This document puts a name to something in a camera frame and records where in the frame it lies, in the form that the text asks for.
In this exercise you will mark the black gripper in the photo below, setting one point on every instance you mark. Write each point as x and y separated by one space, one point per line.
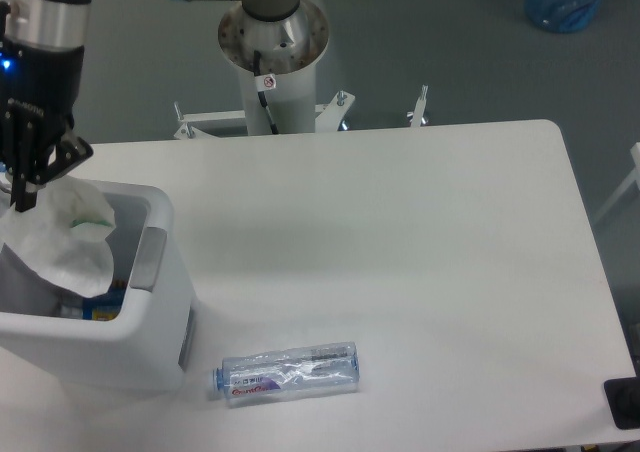
38 90

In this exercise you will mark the white trash can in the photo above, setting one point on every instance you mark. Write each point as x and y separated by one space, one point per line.
146 346

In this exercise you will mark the white frame at right edge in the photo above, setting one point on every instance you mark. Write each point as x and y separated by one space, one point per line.
623 195

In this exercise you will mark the white levelling foot bracket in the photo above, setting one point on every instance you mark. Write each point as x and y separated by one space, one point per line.
418 116

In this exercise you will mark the blue snack packet in bin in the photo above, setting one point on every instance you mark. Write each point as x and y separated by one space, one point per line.
104 307

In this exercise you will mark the clear plastic water bottle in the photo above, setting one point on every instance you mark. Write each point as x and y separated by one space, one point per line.
292 373

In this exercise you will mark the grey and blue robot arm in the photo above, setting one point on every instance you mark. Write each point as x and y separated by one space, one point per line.
63 24

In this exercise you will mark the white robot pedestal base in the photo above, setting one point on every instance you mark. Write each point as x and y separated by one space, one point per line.
276 67

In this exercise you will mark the black device at table corner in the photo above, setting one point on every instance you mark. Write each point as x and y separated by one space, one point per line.
623 399

